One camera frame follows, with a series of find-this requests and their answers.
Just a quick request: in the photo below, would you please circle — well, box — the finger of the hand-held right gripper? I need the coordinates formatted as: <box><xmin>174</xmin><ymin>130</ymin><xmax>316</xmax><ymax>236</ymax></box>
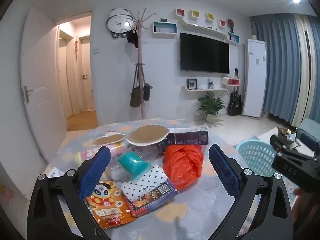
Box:
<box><xmin>269</xmin><ymin>134</ymin><xmax>301</xmax><ymax>153</ymax></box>
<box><xmin>299</xmin><ymin>132</ymin><xmax>320</xmax><ymax>155</ymax></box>

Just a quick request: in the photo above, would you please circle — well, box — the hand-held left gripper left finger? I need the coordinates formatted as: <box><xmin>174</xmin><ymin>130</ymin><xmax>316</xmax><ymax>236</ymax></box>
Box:
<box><xmin>27</xmin><ymin>145</ymin><xmax>112</xmax><ymax>240</ymax></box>

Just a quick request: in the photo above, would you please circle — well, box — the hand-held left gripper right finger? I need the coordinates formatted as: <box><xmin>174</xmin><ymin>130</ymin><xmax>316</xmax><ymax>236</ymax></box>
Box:
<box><xmin>209</xmin><ymin>144</ymin><xmax>293</xmax><ymax>240</ymax></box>

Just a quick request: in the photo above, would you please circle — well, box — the pink plastic packet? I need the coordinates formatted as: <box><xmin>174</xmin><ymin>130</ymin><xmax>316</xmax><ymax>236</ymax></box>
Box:
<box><xmin>76</xmin><ymin>144</ymin><xmax>125</xmax><ymax>163</ymax></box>

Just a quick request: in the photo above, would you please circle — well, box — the teal plastic basket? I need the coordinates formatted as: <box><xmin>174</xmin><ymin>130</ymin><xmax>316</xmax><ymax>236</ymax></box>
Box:
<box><xmin>235</xmin><ymin>140</ymin><xmax>280</xmax><ymax>177</ymax></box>

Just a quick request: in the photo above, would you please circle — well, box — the orange panda snack packet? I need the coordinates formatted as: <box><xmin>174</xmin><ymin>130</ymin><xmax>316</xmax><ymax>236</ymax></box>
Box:
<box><xmin>85</xmin><ymin>180</ymin><xmax>138</xmax><ymax>229</ymax></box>

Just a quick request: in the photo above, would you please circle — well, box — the small round paper plate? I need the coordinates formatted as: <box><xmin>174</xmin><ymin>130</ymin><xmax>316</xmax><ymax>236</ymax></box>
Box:
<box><xmin>92</xmin><ymin>133</ymin><xmax>125</xmax><ymax>147</ymax></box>

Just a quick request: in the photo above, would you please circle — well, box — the teal plastic bag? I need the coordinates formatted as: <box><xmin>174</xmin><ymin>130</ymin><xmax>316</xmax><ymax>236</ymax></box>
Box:
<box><xmin>117</xmin><ymin>152</ymin><xmax>151</xmax><ymax>180</ymax></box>

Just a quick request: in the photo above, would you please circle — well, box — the orange plastic bag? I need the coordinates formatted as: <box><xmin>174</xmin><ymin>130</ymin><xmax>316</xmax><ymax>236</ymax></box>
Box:
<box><xmin>162</xmin><ymin>144</ymin><xmax>204</xmax><ymax>190</ymax></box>

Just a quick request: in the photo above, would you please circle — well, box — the dark purple packet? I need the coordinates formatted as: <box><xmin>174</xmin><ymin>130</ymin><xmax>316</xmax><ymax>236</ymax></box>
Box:
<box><xmin>165</xmin><ymin>131</ymin><xmax>209</xmax><ymax>153</ymax></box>

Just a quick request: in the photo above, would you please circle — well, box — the colourful red-bordered snack packet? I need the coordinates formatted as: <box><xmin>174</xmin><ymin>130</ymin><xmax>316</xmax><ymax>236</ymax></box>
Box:
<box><xmin>121</xmin><ymin>179</ymin><xmax>179</xmax><ymax>218</ymax></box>

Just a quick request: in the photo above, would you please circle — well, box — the black shoulder bag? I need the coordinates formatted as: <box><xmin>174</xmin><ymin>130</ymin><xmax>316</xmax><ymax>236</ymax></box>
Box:
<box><xmin>142</xmin><ymin>66</ymin><xmax>153</xmax><ymax>101</ymax></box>

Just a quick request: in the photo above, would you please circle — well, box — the person's right hand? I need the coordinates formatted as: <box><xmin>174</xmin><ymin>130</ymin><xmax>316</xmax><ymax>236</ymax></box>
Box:
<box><xmin>293</xmin><ymin>187</ymin><xmax>320</xmax><ymax>230</ymax></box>

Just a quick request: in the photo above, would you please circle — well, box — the ashtray bowl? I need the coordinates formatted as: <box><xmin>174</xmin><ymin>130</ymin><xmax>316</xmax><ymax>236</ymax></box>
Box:
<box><xmin>277</xmin><ymin>127</ymin><xmax>298</xmax><ymax>140</ymax></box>

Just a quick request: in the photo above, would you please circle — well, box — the patterned blue rug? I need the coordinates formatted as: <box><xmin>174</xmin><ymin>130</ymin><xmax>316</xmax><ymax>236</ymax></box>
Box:
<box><xmin>231</xmin><ymin>135</ymin><xmax>300</xmax><ymax>205</ymax></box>

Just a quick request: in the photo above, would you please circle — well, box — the white coffee table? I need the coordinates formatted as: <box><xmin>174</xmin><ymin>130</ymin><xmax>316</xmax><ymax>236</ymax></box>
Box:
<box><xmin>257</xmin><ymin>127</ymin><xmax>320</xmax><ymax>155</ymax></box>

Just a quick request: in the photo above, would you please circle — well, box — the teal chair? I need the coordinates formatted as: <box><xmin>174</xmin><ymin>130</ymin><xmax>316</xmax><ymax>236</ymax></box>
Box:
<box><xmin>299</xmin><ymin>118</ymin><xmax>320</xmax><ymax>137</ymax></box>

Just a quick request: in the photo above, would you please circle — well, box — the black acoustic guitar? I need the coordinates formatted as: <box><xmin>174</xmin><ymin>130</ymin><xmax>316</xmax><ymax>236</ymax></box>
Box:
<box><xmin>227</xmin><ymin>69</ymin><xmax>242</xmax><ymax>116</ymax></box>

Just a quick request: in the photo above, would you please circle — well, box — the white refrigerator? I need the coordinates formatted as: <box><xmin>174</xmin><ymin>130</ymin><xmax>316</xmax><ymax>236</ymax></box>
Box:
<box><xmin>242</xmin><ymin>39</ymin><xmax>267</xmax><ymax>117</ymax></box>

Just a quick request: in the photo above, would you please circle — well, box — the potted green plant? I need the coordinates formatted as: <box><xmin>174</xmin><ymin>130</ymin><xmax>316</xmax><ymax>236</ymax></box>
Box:
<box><xmin>197</xmin><ymin>92</ymin><xmax>225</xmax><ymax>123</ymax></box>

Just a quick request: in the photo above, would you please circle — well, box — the blue curtain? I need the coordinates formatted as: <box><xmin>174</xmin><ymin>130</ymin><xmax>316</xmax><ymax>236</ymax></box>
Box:
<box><xmin>250</xmin><ymin>15</ymin><xmax>320</xmax><ymax>128</ymax></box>

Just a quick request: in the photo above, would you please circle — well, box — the cream curtain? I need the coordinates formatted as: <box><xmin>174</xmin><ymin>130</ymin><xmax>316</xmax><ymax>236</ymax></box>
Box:
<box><xmin>292</xmin><ymin>14</ymin><xmax>313</xmax><ymax>128</ymax></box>

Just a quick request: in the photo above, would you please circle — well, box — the white and red drawer box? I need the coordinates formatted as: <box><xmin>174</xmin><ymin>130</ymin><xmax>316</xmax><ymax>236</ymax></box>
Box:
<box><xmin>220</xmin><ymin>77</ymin><xmax>240</xmax><ymax>87</ymax></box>

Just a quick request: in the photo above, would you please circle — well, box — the low curved white shelf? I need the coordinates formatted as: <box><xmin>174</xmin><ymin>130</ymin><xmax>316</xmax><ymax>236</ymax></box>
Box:
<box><xmin>182</xmin><ymin>85</ymin><xmax>227</xmax><ymax>98</ymax></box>

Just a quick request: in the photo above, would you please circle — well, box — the brown tote bag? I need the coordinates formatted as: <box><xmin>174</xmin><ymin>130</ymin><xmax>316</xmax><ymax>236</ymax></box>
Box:
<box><xmin>129</xmin><ymin>65</ymin><xmax>143</xmax><ymax>108</ymax></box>

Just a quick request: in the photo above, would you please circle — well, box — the white room door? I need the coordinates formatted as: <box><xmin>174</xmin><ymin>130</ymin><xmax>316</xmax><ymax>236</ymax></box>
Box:
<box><xmin>20</xmin><ymin>7</ymin><xmax>68</xmax><ymax>164</ymax></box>

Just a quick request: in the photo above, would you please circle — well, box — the plain hallway door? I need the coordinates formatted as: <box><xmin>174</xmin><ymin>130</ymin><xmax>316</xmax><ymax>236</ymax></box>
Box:
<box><xmin>59</xmin><ymin>31</ymin><xmax>74</xmax><ymax>117</ymax></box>

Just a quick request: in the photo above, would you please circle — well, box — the pink wooden coat rack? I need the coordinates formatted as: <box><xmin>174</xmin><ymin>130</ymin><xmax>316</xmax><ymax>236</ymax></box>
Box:
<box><xmin>130</xmin><ymin>7</ymin><xmax>160</xmax><ymax>119</ymax></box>

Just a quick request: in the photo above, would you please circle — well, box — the black flat television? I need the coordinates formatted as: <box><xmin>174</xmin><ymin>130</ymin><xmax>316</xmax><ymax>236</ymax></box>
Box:
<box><xmin>180</xmin><ymin>32</ymin><xmax>230</xmax><ymax>74</ymax></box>

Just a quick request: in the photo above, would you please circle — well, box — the black cap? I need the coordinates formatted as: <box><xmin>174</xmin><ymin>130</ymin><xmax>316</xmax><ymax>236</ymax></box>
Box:
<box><xmin>127</xmin><ymin>29</ymin><xmax>138</xmax><ymax>48</ymax></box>

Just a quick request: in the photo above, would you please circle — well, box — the blue-lined box shelf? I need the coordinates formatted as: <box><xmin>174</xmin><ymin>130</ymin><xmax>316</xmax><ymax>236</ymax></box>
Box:
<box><xmin>152</xmin><ymin>22</ymin><xmax>177</xmax><ymax>36</ymax></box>

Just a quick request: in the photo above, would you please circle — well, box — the hallway door with handle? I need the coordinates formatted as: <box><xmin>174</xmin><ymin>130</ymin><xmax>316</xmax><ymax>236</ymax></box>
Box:
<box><xmin>80</xmin><ymin>36</ymin><xmax>97</xmax><ymax>112</ymax></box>

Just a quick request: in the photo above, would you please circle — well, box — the curved white wall shelf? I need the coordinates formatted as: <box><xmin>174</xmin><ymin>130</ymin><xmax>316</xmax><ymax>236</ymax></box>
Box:
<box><xmin>175</xmin><ymin>17</ymin><xmax>240</xmax><ymax>46</ymax></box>

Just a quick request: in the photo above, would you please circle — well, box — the panda wall clock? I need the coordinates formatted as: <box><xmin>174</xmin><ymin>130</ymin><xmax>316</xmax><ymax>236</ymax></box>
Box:
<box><xmin>106</xmin><ymin>8</ymin><xmax>134</xmax><ymax>39</ymax></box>

